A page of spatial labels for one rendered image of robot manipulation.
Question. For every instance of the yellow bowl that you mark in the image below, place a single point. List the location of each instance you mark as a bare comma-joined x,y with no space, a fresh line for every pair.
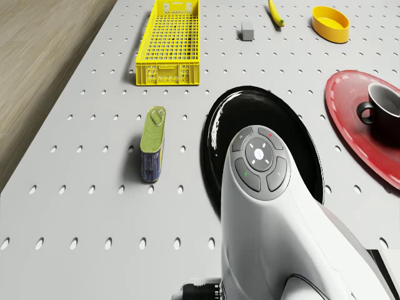
331,23

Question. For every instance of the grey cube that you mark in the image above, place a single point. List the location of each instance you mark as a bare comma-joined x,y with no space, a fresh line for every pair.
247,31

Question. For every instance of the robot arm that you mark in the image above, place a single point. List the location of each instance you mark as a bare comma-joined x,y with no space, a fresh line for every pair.
265,225

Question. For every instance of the yellow basket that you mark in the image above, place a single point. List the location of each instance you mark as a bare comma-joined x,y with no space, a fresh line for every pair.
170,40

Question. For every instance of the flat-sided can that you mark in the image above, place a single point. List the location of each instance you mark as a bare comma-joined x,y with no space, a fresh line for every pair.
152,143

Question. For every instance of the black plate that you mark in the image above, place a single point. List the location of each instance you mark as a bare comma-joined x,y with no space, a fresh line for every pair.
250,109

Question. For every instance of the banana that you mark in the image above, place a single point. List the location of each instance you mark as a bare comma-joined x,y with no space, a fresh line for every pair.
276,14

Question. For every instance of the black mug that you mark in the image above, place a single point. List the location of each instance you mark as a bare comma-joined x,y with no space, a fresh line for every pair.
386,115

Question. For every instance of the red plate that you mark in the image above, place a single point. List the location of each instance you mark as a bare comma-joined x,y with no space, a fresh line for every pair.
350,103

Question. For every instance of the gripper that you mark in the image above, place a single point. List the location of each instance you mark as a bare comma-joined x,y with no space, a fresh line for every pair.
200,289

